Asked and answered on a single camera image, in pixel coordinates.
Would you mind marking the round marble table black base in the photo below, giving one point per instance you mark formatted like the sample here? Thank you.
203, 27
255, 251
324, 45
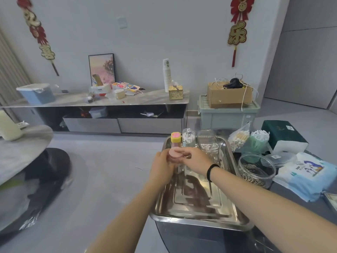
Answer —
26, 160

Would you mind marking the black wrist band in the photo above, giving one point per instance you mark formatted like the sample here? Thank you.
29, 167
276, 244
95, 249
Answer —
210, 172

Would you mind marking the cream cylinder roll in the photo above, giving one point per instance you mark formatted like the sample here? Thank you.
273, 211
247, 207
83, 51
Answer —
9, 126

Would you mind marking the dark green tissue pack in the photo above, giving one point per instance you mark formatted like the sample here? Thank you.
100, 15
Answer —
281, 131

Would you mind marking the pink lid toothpick jar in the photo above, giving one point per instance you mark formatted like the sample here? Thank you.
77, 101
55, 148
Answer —
175, 155

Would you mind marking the beige curtain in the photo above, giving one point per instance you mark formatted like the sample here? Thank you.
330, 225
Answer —
10, 76

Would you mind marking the pink bottle yellow lid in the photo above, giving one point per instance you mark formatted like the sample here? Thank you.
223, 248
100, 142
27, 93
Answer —
176, 137

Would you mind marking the stainless steel tray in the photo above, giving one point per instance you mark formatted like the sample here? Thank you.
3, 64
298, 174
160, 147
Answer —
200, 202

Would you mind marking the pale green storage bin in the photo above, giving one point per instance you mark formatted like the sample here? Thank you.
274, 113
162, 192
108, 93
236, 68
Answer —
226, 118

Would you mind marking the yellow open carton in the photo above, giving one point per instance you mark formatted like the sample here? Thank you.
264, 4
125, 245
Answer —
98, 80

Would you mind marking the black device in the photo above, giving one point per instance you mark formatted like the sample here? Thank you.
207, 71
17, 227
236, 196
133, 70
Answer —
233, 83

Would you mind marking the clear bag wooden cotton swabs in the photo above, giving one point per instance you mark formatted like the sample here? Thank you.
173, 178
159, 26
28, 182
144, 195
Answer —
238, 139

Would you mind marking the person's left hand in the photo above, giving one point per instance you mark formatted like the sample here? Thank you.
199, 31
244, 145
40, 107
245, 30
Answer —
160, 168

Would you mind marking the grey low console cabinet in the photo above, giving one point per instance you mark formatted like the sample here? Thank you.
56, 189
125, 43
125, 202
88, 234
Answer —
144, 125

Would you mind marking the grey door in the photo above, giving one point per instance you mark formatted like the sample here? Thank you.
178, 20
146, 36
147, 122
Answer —
302, 63

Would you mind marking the green swab holder clear dome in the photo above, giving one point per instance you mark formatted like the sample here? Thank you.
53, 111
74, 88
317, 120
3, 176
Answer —
188, 138

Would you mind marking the cream round container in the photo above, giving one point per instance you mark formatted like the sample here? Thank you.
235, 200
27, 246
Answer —
120, 94

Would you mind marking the person's right forearm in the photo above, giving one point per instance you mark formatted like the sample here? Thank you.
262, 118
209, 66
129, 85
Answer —
268, 210

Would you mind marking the green bag white swabs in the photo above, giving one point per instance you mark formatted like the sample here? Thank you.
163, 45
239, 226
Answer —
256, 140

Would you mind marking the clear square cotton swab box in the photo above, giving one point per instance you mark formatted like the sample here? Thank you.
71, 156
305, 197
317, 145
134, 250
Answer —
209, 144

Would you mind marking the clear plastic shelf container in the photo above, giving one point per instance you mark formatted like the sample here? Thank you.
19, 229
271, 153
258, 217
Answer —
98, 112

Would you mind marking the colourful cards pile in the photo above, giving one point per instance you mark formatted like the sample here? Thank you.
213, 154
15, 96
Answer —
127, 87

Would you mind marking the stack of paper cups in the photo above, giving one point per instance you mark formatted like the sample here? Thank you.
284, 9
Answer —
167, 76

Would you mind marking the blue wet wipes pack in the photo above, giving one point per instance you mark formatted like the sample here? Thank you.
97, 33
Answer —
305, 176

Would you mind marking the brown cardboard box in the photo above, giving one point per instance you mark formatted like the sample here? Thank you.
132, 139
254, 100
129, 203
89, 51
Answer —
226, 98

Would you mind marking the white papers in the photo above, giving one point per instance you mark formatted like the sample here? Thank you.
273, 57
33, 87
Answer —
147, 114

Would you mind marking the blue storage box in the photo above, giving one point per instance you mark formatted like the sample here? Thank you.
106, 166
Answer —
36, 94

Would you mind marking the framed pink painting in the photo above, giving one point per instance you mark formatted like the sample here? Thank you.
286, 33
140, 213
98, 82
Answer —
101, 67

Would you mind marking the person's right hand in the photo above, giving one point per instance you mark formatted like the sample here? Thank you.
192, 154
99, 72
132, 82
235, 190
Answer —
200, 162

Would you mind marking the long red gold wall ornament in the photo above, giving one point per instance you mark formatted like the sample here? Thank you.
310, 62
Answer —
36, 31

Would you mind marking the clear round hairpin jar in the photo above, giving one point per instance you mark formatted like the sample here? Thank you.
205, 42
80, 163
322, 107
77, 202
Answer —
254, 173

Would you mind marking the gold tissue box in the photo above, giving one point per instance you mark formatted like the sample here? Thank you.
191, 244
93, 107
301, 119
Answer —
176, 93

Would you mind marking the person's left forearm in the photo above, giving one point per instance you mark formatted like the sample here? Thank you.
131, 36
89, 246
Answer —
131, 218

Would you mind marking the white carton blue label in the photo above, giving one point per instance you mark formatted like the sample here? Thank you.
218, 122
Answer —
101, 89

